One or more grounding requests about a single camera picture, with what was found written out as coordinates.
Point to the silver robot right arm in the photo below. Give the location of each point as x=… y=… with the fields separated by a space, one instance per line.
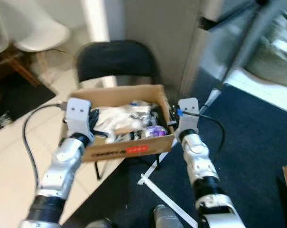
x=205 y=166

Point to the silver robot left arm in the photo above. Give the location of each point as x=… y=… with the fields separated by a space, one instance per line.
x=62 y=164

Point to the white crumpled plastic bag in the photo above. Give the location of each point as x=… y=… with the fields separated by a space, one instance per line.
x=119 y=118

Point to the cardboard box with red label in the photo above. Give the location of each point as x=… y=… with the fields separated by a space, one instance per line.
x=115 y=92

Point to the black folding chair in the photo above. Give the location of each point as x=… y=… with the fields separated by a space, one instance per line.
x=117 y=61

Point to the small black floor mat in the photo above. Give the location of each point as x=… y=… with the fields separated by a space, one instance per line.
x=20 y=97

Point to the robot left leg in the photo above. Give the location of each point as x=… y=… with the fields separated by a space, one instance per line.
x=100 y=223

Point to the robot leg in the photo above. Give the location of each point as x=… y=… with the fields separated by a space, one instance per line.
x=100 y=223
x=167 y=218

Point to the robot right leg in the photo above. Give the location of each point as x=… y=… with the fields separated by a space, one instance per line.
x=167 y=218

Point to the white shell chair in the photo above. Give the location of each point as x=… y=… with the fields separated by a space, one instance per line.
x=41 y=33

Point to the grey-green stuffed sack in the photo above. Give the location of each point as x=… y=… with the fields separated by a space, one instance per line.
x=276 y=52

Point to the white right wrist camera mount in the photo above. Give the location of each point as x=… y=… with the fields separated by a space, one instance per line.
x=188 y=116

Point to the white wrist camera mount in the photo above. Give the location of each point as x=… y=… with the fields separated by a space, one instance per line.
x=188 y=116
x=79 y=115

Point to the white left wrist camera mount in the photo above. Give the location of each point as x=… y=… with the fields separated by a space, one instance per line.
x=79 y=115

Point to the grey metal door frame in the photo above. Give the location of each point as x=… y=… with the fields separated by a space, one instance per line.
x=214 y=47

